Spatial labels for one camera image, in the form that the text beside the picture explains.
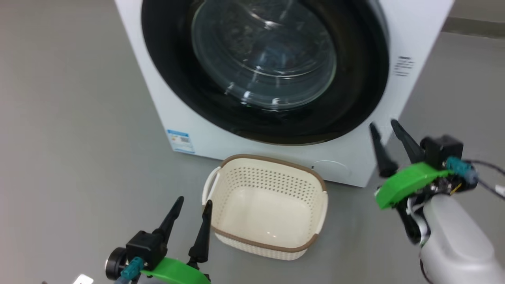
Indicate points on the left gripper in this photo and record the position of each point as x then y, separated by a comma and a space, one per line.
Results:
148, 248

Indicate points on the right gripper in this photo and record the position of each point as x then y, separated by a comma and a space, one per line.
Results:
406, 181

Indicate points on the glass washing machine door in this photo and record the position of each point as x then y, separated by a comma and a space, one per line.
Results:
165, 59

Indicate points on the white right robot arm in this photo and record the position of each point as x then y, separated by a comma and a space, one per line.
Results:
457, 244

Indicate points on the white front-load washing machine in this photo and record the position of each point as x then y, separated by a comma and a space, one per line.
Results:
414, 31

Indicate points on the round drain filter cover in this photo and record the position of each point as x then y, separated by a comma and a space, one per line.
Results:
331, 169

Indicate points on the cream perforated laundry basket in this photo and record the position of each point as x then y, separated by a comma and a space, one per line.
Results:
264, 213

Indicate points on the printed text label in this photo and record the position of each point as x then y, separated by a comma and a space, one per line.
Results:
403, 66

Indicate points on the blue energy label sticker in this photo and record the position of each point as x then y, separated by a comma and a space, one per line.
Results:
180, 141

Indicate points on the grey-brown baseboard strip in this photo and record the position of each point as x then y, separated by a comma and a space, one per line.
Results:
473, 27

